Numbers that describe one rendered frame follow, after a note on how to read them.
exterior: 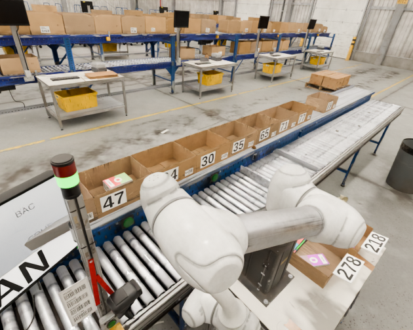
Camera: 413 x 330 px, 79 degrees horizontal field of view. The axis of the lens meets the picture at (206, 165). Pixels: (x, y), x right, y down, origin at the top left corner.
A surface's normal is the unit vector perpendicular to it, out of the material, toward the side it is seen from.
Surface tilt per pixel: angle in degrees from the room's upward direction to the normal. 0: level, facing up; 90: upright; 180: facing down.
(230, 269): 84
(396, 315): 0
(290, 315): 0
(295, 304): 0
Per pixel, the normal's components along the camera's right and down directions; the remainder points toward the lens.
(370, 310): 0.07, -0.84
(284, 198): -0.78, 0.17
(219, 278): 0.47, 0.41
